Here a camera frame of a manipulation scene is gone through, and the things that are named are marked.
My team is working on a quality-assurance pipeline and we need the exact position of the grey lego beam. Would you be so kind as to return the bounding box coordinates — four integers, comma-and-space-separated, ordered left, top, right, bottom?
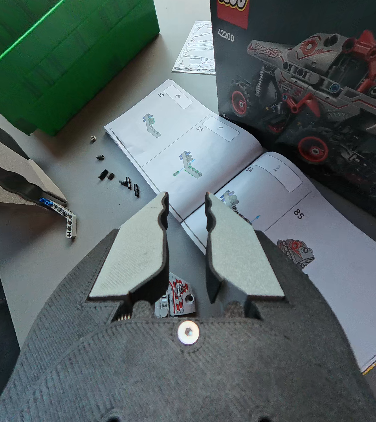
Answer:
39, 197, 77, 239

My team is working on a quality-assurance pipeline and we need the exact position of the grey lego panel red sticker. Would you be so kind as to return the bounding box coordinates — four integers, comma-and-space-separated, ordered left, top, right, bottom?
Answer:
155, 272, 197, 318

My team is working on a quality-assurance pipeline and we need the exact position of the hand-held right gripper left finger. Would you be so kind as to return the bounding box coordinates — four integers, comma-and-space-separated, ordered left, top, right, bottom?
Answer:
88, 191, 170, 302

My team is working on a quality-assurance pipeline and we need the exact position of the black lego set box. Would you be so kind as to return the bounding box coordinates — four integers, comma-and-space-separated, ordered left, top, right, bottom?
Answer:
209, 0, 376, 233

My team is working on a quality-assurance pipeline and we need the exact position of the green plastic bin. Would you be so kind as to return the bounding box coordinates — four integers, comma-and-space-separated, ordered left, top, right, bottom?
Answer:
0, 0, 161, 136

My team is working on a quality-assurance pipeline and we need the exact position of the lego instruction booklet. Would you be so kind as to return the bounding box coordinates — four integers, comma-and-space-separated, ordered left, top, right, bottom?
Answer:
104, 79, 376, 375

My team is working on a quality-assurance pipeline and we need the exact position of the white sticker sheet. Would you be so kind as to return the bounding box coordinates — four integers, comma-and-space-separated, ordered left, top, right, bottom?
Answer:
171, 20, 217, 75

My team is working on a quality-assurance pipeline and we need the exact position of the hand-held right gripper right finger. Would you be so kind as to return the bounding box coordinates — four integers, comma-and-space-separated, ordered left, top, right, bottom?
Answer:
205, 192, 286, 303

